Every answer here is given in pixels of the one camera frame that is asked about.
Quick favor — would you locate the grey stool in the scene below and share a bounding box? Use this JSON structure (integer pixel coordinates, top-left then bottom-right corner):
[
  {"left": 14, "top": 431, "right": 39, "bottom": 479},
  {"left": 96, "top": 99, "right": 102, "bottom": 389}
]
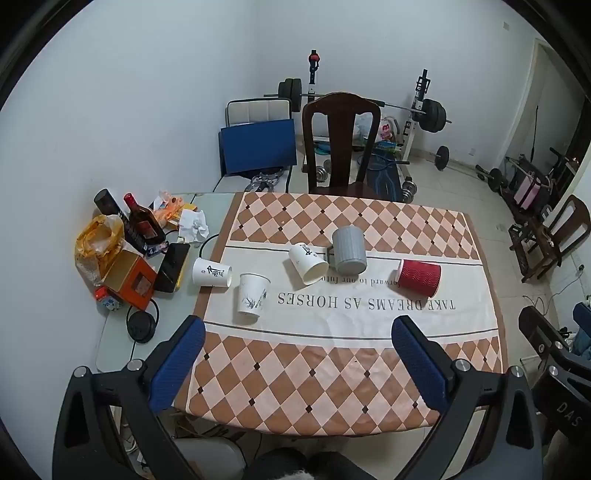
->
[{"left": 174, "top": 436, "right": 247, "bottom": 480}]

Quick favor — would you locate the brown wooden chair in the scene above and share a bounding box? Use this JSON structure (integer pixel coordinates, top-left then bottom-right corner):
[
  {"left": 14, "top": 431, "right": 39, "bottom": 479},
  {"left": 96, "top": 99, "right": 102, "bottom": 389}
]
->
[{"left": 521, "top": 194, "right": 591, "bottom": 284}]

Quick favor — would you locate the grey ribbed mug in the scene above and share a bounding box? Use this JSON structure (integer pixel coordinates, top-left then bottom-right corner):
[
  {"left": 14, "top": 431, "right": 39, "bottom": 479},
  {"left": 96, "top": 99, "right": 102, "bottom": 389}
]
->
[{"left": 326, "top": 226, "right": 367, "bottom": 275}]

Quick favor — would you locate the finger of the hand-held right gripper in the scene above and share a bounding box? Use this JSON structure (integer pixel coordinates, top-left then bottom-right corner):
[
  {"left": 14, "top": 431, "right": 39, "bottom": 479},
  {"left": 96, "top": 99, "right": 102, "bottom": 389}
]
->
[
  {"left": 573, "top": 302, "right": 591, "bottom": 335},
  {"left": 518, "top": 305, "right": 574, "bottom": 360}
]

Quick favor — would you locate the white cup with black print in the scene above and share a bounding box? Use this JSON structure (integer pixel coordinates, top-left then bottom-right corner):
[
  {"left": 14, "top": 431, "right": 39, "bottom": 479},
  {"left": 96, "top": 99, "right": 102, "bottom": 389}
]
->
[
  {"left": 288, "top": 242, "right": 330, "bottom": 285},
  {"left": 192, "top": 257, "right": 233, "bottom": 288}
]

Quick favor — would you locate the black round power socket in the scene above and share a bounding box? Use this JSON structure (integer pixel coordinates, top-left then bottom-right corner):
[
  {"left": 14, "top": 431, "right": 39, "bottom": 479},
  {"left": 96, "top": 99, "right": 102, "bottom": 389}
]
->
[{"left": 126, "top": 310, "right": 158, "bottom": 344}]

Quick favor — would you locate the red ripple paper cup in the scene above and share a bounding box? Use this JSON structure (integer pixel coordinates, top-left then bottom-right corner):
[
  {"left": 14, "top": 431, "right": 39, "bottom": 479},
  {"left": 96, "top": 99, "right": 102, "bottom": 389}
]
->
[{"left": 396, "top": 259, "right": 442, "bottom": 297}]

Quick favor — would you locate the silver metal chain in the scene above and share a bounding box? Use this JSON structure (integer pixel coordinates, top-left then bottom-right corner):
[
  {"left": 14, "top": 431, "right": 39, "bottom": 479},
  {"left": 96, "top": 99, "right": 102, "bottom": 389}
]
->
[{"left": 244, "top": 169, "right": 283, "bottom": 193}]

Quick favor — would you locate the orange snack wrapper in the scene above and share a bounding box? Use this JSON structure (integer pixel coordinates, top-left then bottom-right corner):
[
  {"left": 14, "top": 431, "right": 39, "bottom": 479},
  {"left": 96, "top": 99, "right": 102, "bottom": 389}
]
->
[{"left": 148, "top": 190, "right": 185, "bottom": 230}]

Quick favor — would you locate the white barbell rack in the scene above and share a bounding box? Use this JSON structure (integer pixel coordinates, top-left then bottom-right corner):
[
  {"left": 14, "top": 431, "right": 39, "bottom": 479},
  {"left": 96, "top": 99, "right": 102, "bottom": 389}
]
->
[{"left": 305, "top": 48, "right": 433, "bottom": 168}]

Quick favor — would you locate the black flat box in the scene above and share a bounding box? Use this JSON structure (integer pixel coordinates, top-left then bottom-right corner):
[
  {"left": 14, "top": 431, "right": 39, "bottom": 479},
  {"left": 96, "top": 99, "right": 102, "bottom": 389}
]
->
[{"left": 152, "top": 242, "right": 191, "bottom": 293}]

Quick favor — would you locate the checked orange tablecloth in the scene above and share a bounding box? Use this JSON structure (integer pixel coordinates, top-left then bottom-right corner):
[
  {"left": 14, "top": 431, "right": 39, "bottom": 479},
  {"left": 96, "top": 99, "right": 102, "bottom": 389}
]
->
[{"left": 173, "top": 191, "right": 508, "bottom": 437}]

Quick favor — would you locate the small red packet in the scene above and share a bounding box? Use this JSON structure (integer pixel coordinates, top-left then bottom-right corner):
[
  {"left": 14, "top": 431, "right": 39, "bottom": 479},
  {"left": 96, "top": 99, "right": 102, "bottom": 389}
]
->
[{"left": 95, "top": 286, "right": 122, "bottom": 313}]

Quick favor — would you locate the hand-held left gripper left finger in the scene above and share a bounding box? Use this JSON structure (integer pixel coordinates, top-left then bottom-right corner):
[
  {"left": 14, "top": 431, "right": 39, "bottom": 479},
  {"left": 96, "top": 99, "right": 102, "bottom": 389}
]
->
[{"left": 52, "top": 315, "right": 206, "bottom": 480}]

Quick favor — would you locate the long barbell with black plates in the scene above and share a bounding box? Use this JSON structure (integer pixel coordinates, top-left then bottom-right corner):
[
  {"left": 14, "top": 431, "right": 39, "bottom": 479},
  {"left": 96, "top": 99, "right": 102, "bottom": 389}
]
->
[{"left": 264, "top": 78, "right": 454, "bottom": 136}]

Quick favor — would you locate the blue board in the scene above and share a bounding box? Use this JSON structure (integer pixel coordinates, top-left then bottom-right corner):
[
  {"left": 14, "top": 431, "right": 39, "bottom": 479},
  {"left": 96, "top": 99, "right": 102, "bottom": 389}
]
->
[{"left": 219, "top": 119, "right": 297, "bottom": 176}]

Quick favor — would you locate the crumpled white tissue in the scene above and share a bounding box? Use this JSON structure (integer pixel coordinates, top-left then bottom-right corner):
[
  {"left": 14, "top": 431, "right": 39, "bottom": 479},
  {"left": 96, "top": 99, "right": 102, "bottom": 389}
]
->
[{"left": 177, "top": 209, "right": 209, "bottom": 244}]

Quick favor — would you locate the white plastic bag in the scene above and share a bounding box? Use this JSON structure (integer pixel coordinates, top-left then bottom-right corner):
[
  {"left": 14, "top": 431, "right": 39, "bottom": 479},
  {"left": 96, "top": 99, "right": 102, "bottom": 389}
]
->
[{"left": 355, "top": 113, "right": 382, "bottom": 141}]

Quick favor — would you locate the white cup with plant print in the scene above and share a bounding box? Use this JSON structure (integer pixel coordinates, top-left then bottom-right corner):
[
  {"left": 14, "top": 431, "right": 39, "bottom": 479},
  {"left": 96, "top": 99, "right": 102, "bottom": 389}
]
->
[{"left": 237, "top": 272, "right": 270, "bottom": 324}]

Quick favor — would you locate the dark glass bottle red cap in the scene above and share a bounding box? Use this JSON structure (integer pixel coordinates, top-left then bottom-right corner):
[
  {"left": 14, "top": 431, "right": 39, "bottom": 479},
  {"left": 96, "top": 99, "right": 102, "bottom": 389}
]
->
[{"left": 123, "top": 192, "right": 167, "bottom": 257}]

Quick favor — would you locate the orange cardboard box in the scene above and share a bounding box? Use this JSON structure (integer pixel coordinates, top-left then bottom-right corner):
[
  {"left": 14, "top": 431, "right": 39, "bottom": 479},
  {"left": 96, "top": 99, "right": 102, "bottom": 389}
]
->
[{"left": 100, "top": 248, "right": 158, "bottom": 311}]

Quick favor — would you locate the dark wooden chair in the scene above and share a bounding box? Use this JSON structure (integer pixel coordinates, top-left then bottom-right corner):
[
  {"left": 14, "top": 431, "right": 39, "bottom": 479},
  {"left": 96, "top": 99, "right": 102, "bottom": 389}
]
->
[{"left": 301, "top": 92, "right": 393, "bottom": 202}]

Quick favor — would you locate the black cylinder tin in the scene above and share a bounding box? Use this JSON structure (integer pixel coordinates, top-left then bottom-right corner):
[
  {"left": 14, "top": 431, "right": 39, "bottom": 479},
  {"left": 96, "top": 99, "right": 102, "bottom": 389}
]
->
[{"left": 93, "top": 188, "right": 130, "bottom": 222}]

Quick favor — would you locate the white padded chair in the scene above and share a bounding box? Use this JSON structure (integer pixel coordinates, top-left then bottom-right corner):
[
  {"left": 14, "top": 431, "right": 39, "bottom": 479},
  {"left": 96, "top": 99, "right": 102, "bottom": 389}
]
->
[{"left": 225, "top": 99, "right": 293, "bottom": 126}]

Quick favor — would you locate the orange plastic bag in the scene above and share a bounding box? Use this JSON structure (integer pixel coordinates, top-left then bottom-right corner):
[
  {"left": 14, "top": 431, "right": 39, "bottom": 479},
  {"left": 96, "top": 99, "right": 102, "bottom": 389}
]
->
[{"left": 75, "top": 213, "right": 126, "bottom": 288}]

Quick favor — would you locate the short barbell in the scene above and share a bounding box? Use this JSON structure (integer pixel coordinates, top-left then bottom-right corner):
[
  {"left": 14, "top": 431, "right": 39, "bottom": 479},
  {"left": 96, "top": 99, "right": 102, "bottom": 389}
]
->
[{"left": 433, "top": 145, "right": 505, "bottom": 193}]

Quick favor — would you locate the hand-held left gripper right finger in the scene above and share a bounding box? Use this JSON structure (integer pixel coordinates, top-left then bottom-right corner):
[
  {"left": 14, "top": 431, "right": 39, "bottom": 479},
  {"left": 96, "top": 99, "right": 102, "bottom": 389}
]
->
[{"left": 391, "top": 315, "right": 544, "bottom": 480}]

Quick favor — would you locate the pink plastic bag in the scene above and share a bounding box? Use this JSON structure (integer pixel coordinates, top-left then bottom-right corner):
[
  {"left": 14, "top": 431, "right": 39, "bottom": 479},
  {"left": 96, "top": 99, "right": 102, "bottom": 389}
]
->
[{"left": 378, "top": 115, "right": 400, "bottom": 145}]

